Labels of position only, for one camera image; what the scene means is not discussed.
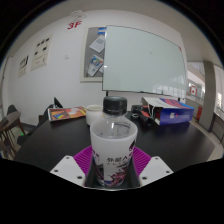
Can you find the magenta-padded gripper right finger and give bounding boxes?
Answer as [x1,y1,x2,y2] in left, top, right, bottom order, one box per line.
[128,146,174,188]

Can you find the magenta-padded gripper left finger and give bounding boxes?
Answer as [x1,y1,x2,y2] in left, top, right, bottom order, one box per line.
[49,145,98,189]

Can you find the clear bottle with white label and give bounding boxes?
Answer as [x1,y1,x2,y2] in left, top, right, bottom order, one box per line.
[89,95,139,188]

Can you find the black and red tool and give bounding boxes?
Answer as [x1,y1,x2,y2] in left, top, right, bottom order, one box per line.
[130,104,155,128]

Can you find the colourful printed book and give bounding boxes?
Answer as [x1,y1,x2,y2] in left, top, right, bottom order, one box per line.
[48,106,88,122]

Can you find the white mug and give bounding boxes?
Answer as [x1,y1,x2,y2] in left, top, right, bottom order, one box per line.
[85,104,104,127]

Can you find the small black flag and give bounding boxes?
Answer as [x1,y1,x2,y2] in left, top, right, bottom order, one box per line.
[53,97,64,109]

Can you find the dark wooden chair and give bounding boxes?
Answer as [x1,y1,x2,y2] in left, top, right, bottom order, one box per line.
[0,104,26,158]

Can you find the red hanging sign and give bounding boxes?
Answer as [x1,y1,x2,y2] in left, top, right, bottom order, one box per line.
[189,84,199,96]

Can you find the glass whiteboard on stand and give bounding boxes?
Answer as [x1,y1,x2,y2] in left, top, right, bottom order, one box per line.
[101,24,188,100]

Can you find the grey pin board with papers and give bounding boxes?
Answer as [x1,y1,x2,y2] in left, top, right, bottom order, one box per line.
[79,26,108,83]

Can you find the small white wall poster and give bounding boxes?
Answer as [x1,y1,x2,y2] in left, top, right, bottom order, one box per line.
[17,54,30,78]

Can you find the large white wall poster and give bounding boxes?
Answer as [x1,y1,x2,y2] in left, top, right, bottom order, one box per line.
[30,34,54,72]

